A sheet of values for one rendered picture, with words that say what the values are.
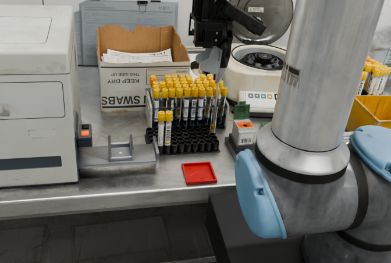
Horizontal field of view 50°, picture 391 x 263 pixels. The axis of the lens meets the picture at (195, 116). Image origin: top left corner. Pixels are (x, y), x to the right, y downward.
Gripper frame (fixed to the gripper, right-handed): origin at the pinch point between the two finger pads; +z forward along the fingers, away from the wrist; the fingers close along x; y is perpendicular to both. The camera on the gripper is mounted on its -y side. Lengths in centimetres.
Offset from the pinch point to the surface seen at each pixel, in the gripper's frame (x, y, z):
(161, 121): 4.2, 13.6, 8.9
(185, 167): 9.9, 8.5, 18.0
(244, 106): 1.8, -6.7, 7.4
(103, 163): 11.5, 26.8, 14.2
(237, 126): 5.1, -4.3, 10.7
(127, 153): 8.3, 21.7, 14.2
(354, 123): 1.0, -38.9, 14.5
